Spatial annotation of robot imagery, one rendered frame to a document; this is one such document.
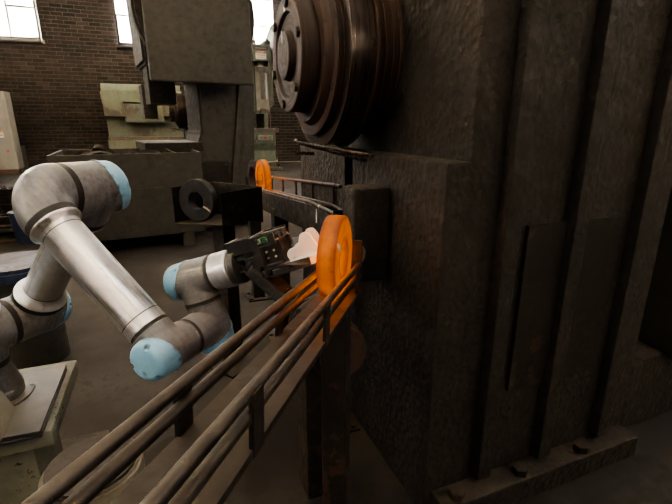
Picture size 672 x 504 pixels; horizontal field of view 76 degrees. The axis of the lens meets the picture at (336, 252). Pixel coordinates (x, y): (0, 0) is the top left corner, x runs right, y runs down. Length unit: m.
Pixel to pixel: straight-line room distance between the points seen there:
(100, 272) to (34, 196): 0.18
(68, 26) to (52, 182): 10.53
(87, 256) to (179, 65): 3.01
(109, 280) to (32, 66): 10.68
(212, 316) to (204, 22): 3.19
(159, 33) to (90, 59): 7.58
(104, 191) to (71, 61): 10.37
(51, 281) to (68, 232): 0.32
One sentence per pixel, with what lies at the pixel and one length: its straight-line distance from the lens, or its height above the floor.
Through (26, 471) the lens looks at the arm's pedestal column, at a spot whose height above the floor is 0.16.
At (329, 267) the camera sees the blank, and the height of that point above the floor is 0.71.
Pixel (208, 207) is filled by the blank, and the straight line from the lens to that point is 1.65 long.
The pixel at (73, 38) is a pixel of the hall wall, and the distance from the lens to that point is 11.40.
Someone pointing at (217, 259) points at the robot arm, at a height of 0.69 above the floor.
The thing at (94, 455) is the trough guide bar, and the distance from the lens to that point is 0.34.
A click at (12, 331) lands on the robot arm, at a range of 1.27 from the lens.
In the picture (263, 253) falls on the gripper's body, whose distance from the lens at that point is 0.81.
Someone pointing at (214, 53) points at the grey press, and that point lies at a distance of 3.86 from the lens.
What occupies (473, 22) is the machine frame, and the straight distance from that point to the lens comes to 0.95.
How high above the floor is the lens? 0.94
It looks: 16 degrees down
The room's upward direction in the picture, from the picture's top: straight up
